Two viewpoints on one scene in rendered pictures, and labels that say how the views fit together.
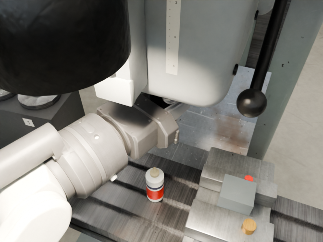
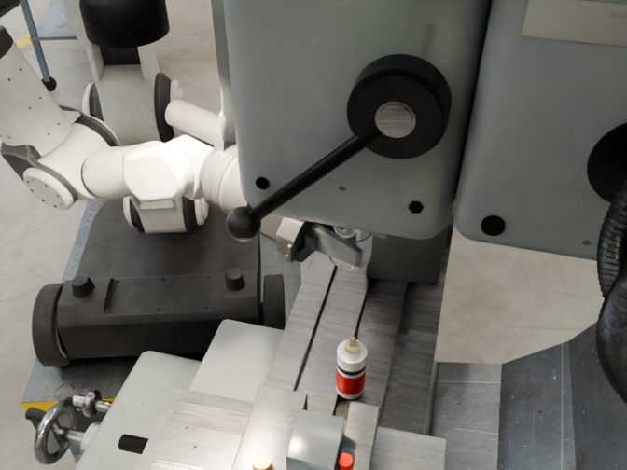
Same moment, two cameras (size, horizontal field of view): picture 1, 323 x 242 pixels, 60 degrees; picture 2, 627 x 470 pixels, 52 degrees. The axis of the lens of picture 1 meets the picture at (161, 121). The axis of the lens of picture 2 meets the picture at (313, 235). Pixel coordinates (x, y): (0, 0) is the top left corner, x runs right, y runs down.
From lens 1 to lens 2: 58 cm
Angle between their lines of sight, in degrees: 57
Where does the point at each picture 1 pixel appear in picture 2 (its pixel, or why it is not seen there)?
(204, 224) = (264, 407)
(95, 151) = (229, 173)
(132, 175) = (379, 352)
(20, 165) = (193, 125)
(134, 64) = (229, 104)
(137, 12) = not seen: hidden behind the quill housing
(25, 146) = (207, 118)
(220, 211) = (288, 430)
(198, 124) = (542, 447)
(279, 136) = not seen: outside the picture
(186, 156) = (469, 453)
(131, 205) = (325, 359)
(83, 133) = not seen: hidden behind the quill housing
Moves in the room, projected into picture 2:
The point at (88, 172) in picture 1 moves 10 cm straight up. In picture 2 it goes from (212, 180) to (202, 101)
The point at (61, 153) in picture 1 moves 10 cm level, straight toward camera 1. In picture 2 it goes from (217, 149) to (137, 181)
